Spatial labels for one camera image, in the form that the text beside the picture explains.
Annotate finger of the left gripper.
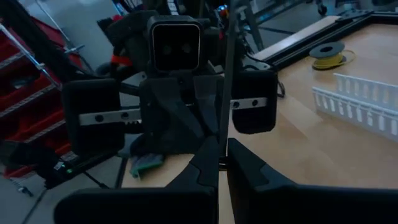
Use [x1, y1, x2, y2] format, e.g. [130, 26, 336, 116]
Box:
[132, 78, 205, 156]
[192, 75, 221, 135]

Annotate black aluminium table frame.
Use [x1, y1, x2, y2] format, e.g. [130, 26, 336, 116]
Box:
[253, 8, 398, 72]

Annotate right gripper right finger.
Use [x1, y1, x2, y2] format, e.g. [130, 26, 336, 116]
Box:
[226, 138, 398, 224]

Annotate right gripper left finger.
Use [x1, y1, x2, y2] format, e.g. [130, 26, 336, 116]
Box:
[54, 136, 220, 224]

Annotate small black electronics box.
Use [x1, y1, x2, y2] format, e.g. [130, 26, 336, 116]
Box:
[45, 151, 123, 189]

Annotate red bin shelf rack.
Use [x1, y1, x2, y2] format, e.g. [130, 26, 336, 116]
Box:
[0, 17, 83, 179]

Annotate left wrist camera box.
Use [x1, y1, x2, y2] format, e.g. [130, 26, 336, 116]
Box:
[146, 14, 205, 75]

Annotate grey green glove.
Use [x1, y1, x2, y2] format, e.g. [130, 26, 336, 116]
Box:
[128, 151, 166, 180]

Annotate white slotted cable duct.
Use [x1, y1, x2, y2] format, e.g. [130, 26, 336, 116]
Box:
[312, 72, 398, 143]

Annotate black zip tie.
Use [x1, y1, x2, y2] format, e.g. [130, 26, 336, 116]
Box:
[218, 0, 238, 171]

